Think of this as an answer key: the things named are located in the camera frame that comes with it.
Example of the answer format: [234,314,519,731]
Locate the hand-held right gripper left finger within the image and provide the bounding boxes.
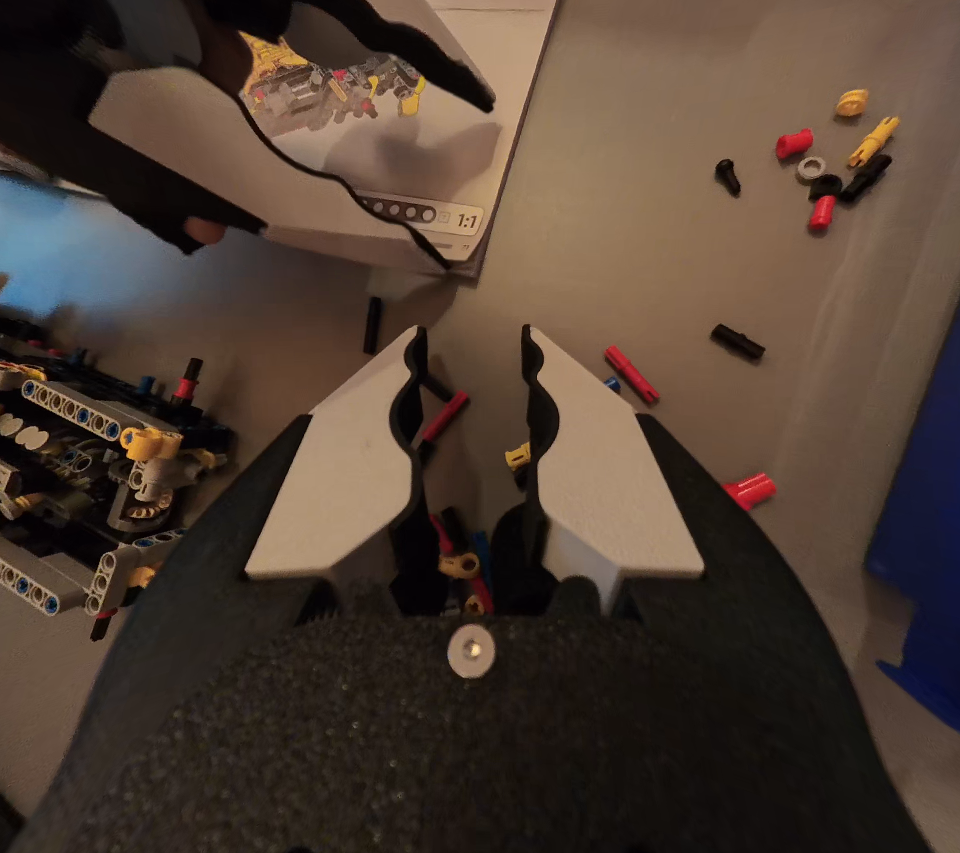
[245,325,451,617]

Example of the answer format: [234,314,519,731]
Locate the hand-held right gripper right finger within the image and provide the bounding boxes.
[491,324,706,616]

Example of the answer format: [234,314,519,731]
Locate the toy car chassis model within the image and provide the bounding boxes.
[0,316,235,644]

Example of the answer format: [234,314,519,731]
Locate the grey desk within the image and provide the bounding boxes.
[0,0,960,853]

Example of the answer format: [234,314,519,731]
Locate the scattered small toy pins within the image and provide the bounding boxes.
[427,89,901,618]

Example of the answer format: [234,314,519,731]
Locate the red tipped black pin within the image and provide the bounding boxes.
[411,391,471,468]

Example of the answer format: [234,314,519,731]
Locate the blue plastic bin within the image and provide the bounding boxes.
[862,320,960,734]

